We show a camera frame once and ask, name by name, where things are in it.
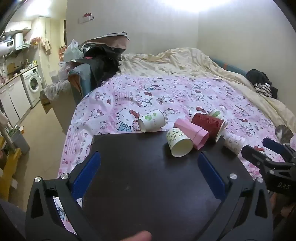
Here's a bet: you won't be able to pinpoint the black white striped garment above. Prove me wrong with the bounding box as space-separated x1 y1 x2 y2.
253 82 273 98

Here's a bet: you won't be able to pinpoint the cream cup with green pattern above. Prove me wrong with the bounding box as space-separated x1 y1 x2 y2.
166 127 194 158

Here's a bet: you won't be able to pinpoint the yellow stool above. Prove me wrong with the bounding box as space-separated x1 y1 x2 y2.
0 136 23 202

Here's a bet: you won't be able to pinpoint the pink paper cup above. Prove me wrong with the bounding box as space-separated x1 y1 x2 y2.
173 118 210 151

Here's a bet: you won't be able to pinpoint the white wall cabinet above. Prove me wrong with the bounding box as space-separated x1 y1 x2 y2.
5 21 32 33

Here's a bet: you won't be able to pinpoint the hanging beige cloth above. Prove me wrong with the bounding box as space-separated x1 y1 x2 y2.
42 37 53 55

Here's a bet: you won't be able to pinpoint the white washing machine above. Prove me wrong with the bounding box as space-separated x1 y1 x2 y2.
20 67 43 108

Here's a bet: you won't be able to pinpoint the person's left hand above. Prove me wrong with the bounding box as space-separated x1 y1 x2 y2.
126 230 152 241

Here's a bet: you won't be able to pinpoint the cream duvet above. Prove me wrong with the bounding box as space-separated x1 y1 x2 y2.
116 47 296 138

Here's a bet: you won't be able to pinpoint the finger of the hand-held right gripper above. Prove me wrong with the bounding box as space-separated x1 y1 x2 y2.
241 145 273 171
262 137 296 163

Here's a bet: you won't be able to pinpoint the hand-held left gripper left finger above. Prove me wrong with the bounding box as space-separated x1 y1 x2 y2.
25 151 102 241

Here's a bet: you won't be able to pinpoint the cardboard box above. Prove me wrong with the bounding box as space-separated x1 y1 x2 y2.
39 89 54 114

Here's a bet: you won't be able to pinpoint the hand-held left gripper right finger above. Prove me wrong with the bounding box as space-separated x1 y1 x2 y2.
194 152 274 241

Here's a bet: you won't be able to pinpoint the blue mattress edge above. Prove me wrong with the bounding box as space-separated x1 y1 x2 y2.
210 57 250 77

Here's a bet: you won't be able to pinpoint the white water heater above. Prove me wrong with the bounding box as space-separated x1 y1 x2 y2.
0 32 24 56

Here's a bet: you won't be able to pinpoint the white cup with green print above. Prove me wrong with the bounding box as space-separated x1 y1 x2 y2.
138 109 166 133

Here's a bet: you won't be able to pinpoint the grey bin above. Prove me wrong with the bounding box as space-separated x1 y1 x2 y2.
10 129 31 155

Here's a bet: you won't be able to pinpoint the small white cup green print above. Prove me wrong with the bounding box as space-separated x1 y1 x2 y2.
208 108 225 120

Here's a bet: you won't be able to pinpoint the pile of black clothes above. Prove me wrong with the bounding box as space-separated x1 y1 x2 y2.
83 45 122 93

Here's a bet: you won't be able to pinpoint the white cup with pink print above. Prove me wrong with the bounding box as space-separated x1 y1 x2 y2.
223 130 246 156

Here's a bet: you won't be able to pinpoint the red ribbed paper cup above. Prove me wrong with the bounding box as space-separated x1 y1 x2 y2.
191 113 226 143

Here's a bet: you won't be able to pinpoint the pink cartoon printed bed sheet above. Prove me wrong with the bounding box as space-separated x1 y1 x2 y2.
58 74 295 235

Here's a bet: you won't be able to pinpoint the pink brown cloth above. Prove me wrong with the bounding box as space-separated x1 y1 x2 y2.
80 31 130 51

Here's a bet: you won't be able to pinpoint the red white wall sticker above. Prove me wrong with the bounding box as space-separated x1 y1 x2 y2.
78 12 95 24

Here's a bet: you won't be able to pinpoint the white kitchen base cabinets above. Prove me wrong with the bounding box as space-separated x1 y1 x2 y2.
0 76 32 127

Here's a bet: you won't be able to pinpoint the grey brown furry cat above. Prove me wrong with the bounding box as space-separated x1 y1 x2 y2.
275 125 295 144

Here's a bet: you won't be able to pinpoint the white plastic bag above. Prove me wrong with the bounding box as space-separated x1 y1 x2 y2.
63 39 84 63

